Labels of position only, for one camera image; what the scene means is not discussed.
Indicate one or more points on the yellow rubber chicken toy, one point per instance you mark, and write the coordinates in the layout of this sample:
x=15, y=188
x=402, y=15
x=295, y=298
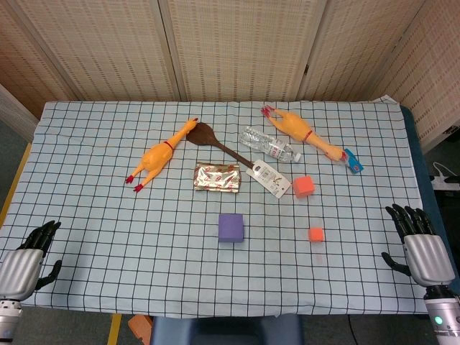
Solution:
x=293, y=125
x=158, y=158

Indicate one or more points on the silver foil snack packet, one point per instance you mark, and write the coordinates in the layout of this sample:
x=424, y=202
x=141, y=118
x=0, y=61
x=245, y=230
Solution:
x=217, y=178

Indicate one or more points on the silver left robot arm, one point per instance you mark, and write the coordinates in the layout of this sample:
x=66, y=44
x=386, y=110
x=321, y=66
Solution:
x=10, y=318

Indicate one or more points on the large orange foam block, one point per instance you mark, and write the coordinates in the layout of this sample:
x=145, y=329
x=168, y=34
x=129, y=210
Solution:
x=303, y=186

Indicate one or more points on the small orange foam block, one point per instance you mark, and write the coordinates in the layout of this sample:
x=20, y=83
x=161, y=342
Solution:
x=316, y=235

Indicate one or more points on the dark wooden spatula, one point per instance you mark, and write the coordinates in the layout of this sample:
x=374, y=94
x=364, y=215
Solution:
x=201, y=134

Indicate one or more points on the blue snack packet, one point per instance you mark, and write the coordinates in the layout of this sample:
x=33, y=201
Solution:
x=354, y=164

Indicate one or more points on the white spatula tag card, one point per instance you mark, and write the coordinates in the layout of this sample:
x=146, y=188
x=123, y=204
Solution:
x=267, y=178

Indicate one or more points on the blue padded table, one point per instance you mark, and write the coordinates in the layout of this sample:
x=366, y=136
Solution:
x=417, y=143

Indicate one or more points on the beige woven folding screen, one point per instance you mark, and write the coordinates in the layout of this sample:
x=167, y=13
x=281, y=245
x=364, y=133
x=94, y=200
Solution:
x=233, y=46

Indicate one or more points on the white power strip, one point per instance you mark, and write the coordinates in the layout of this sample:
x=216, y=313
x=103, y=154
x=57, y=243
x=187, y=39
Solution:
x=445, y=182

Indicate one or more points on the clear plastic water bottle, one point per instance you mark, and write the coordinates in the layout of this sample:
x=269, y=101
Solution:
x=266, y=143

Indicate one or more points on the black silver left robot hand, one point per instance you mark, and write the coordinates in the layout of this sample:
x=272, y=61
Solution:
x=19, y=267

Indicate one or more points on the black box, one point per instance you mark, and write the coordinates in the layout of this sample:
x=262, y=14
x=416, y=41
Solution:
x=448, y=206

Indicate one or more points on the dark blue chair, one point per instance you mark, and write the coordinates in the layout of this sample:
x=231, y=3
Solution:
x=226, y=330

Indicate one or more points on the orange block on floor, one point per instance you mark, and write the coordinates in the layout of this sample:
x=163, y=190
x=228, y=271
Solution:
x=140, y=325

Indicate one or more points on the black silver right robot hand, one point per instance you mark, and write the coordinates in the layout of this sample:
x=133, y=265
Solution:
x=427, y=258

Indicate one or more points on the blue checkered tablecloth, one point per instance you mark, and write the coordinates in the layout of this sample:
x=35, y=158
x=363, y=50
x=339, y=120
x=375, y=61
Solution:
x=108, y=215

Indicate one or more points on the large purple foam block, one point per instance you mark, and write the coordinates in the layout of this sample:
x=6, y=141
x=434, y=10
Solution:
x=231, y=228

